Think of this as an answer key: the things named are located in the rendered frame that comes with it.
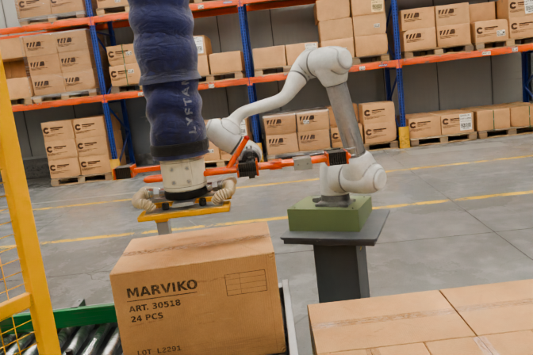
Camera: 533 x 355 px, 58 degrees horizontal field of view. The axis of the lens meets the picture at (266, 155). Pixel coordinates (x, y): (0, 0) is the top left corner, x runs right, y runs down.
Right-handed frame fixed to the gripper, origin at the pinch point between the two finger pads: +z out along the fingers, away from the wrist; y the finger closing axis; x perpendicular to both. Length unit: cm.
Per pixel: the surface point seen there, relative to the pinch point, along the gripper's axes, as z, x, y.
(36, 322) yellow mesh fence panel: 44, 71, 32
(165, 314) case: 20, 37, 47
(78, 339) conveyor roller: -12, 84, 69
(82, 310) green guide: -22, 84, 61
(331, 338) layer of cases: 13, -23, 69
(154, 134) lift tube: 7.5, 33.8, -18.0
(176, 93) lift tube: 9.4, 23.3, -31.8
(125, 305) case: 21, 51, 41
